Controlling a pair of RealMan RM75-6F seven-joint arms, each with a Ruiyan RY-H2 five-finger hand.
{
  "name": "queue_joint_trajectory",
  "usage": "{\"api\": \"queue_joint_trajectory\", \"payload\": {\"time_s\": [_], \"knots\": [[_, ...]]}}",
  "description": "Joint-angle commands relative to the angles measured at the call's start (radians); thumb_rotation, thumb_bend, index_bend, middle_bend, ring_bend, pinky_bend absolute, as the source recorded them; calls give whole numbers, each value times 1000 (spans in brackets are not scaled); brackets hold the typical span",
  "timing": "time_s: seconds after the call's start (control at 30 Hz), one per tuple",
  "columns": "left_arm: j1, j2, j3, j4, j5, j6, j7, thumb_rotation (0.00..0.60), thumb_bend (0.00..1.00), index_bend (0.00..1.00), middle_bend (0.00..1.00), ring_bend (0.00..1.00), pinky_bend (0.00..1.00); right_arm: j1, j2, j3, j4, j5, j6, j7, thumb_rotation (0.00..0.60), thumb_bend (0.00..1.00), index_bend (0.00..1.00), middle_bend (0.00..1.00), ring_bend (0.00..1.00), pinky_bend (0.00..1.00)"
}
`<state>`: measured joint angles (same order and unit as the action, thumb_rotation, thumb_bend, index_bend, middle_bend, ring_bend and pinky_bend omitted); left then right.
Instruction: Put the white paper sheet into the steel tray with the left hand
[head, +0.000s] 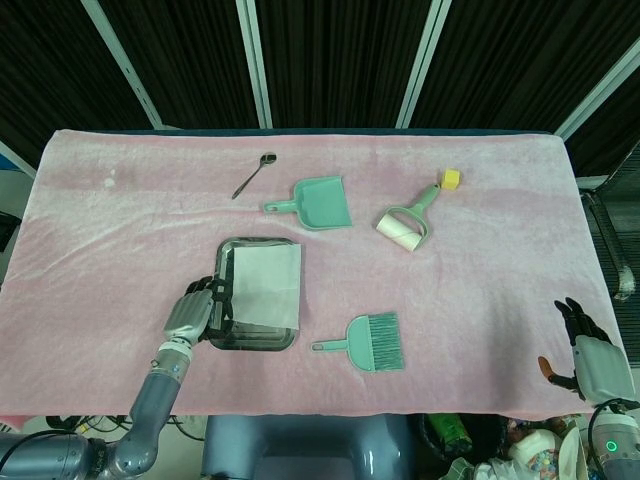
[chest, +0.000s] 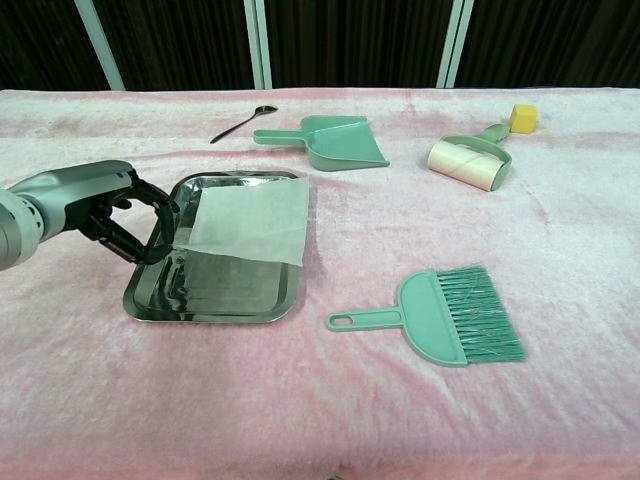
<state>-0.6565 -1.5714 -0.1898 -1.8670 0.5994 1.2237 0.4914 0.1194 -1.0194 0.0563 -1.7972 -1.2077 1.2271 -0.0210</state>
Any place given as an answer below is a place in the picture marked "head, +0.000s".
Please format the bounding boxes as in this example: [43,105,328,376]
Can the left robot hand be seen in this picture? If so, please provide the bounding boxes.
[160,274,236,343]

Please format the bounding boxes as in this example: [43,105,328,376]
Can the black floor cables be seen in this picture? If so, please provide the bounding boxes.
[0,413,207,451]

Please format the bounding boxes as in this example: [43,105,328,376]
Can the black office chair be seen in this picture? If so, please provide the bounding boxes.
[574,144,640,301]

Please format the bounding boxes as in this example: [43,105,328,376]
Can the pink fluffy tablecloth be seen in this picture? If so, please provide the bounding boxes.
[0,128,635,417]

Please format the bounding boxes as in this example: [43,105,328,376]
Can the white floral bag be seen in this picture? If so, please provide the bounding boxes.
[507,430,564,480]

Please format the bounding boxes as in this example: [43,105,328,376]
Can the green hand brush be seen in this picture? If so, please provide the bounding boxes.
[310,311,405,374]

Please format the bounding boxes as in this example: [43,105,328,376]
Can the green bottle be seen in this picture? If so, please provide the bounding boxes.
[430,413,475,454]

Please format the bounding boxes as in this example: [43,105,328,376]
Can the green lint roller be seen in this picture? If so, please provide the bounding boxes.
[375,183,442,255]

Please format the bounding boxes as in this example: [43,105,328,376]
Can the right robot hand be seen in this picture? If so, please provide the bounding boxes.
[537,297,635,404]

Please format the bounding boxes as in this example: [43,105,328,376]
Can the metal tray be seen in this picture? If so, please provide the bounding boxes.
[207,237,300,352]

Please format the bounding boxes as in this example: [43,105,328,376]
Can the metal spoon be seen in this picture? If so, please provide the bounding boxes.
[231,152,278,201]

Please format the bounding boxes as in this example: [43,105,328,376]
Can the green plastic dustpan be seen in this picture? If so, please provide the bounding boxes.
[263,174,354,233]

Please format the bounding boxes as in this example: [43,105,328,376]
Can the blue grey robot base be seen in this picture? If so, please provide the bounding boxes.
[201,413,415,480]

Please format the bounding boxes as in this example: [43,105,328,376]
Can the white paper sheet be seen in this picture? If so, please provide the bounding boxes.
[230,243,304,332]

